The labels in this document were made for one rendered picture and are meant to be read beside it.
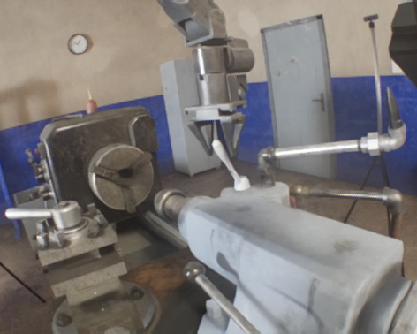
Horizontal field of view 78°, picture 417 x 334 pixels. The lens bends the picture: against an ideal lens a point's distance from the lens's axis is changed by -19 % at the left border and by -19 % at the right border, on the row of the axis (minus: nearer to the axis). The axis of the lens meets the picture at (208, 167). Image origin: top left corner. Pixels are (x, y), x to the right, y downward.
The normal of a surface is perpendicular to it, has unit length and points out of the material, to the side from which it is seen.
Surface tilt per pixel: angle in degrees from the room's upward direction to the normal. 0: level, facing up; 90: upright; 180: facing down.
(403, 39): 30
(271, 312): 76
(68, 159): 90
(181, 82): 90
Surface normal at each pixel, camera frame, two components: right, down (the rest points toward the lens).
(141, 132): 0.55, 0.15
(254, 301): -0.83, 0.01
